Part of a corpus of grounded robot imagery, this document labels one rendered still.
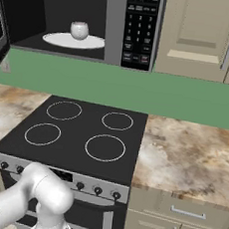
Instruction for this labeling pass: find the grey wall socket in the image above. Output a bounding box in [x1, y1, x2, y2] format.
[0, 59, 13, 75]

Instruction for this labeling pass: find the black hob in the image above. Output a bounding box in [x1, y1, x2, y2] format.
[0, 89, 150, 189]

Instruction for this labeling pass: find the grey drawer handle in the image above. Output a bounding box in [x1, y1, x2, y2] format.
[169, 204, 208, 221]

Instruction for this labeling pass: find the black oven door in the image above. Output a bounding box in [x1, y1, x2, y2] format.
[0, 168, 130, 229]

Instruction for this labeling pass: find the grey microwave oven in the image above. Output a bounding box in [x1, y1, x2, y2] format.
[0, 0, 166, 74]

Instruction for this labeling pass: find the white microwave turntable plate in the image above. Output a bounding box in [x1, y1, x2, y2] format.
[41, 29, 107, 52]

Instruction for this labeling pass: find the white round cup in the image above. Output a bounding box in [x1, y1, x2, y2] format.
[69, 20, 91, 43]

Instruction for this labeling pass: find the steel oven control panel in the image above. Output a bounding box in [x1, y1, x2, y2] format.
[0, 151, 133, 206]

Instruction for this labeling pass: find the steel oven door handle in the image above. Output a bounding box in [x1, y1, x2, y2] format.
[5, 171, 120, 212]

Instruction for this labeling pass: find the black oven knob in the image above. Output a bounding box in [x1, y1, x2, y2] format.
[75, 180, 87, 191]
[93, 185, 104, 197]
[15, 164, 26, 175]
[111, 190, 123, 202]
[0, 160, 10, 171]

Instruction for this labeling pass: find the beige drawer front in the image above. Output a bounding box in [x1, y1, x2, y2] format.
[125, 185, 229, 229]

